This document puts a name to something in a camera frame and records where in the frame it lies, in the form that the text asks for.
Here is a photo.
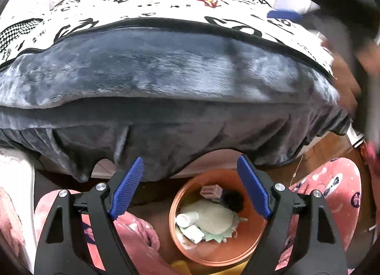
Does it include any black and white printed blanket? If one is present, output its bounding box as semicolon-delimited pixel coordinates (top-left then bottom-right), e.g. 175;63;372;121
0;0;354;182

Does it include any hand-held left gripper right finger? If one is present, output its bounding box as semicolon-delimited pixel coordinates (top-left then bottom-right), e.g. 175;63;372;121
237;155;348;275

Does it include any orange round bin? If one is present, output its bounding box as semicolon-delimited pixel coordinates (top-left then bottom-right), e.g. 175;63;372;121
169;170;268;266

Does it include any white plastic storage box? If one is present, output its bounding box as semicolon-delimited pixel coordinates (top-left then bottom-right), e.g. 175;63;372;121
0;149;38;264

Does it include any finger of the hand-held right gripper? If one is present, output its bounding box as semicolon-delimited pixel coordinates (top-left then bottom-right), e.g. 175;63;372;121
266;9;327;30

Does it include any yellow plastic item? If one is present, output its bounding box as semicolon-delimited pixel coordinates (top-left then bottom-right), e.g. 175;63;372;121
171;260;250;275

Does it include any coral fuzzy cloth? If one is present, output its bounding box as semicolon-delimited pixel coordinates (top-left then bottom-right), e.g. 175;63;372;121
0;186;30;266

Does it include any white jar with round lid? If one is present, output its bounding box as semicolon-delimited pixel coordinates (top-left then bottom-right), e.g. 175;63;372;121
181;224;205;244

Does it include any pale green cloth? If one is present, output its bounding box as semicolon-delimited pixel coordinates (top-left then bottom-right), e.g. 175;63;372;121
181;199;248;244

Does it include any black pom-pom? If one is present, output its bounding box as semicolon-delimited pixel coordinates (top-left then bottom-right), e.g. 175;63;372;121
223;190;245;213

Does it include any small purple box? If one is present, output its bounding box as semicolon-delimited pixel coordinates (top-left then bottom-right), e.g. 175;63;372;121
200;184;223;203

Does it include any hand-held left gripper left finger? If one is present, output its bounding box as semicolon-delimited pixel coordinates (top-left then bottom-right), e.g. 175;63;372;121
34;157;145;275

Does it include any white squeeze bottle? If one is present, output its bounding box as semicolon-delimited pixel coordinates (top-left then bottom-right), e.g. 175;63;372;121
176;212;199;228

